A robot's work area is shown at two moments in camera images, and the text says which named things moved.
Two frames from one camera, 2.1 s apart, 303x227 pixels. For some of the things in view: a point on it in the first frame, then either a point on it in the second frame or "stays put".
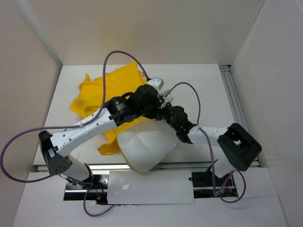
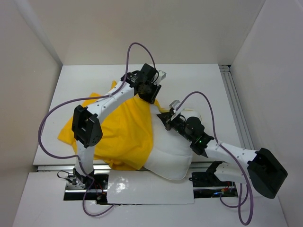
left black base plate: [94, 188] stays put
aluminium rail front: [156, 166] stays put
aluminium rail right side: [237, 111] stays put
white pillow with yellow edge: [143, 146] to [172, 151]
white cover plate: [153, 187] stays put
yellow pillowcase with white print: [88, 103] to [126, 140]
